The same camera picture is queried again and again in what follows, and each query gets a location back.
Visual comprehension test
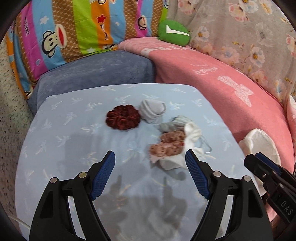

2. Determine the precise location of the white sock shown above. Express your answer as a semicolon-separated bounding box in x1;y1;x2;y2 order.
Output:
159;122;205;171

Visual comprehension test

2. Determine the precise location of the brown frilly scrunchie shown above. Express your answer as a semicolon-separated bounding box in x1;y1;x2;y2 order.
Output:
149;131;186;158

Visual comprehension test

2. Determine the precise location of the light green drawstring pouch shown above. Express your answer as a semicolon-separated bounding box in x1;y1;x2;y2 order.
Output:
158;115;212;154

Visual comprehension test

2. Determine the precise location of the pink cloth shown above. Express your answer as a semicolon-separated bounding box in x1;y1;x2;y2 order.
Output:
149;141;184;163

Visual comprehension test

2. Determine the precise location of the pink towel blanket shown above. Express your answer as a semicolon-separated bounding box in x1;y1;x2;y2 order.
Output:
118;37;295;172

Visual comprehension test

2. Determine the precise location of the pink cartoon pillow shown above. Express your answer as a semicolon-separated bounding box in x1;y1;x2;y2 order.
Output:
287;96;296;142

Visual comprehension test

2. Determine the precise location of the dark red velvet scrunchie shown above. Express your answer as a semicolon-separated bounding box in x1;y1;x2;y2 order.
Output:
105;104;140;131

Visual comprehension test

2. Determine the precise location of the grey floral quilt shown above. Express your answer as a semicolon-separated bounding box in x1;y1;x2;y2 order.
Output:
167;1;295;104

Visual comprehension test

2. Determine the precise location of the rolled grey sock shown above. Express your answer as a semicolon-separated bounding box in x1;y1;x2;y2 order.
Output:
138;99;166;123

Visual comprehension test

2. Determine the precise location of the green check mark cushion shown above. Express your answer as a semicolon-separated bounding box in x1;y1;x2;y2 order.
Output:
158;20;190;47

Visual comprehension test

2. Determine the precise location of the blue-grey velvet pillow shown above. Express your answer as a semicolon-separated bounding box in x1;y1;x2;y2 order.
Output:
28;50;156;115

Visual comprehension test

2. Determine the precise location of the colourful monkey print pillow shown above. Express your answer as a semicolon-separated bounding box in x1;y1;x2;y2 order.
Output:
6;0;169;99

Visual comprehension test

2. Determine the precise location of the white power cord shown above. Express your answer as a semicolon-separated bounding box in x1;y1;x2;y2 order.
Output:
7;211;32;231

